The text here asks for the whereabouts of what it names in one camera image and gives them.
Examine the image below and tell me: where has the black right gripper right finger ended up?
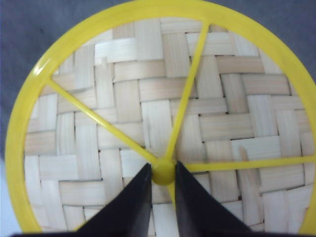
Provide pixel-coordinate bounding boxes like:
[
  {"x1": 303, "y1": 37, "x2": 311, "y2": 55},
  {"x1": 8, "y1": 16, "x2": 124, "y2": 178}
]
[{"x1": 174, "y1": 160, "x2": 250, "y2": 237}]

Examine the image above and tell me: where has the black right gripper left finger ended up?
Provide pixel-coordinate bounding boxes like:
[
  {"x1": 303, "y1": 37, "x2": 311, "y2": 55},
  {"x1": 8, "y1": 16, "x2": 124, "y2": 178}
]
[{"x1": 74, "y1": 162, "x2": 152, "y2": 237}]

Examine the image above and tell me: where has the woven bamboo steamer lid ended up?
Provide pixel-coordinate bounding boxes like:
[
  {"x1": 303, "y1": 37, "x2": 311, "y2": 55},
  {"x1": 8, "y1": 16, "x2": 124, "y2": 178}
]
[{"x1": 5, "y1": 0, "x2": 316, "y2": 237}]

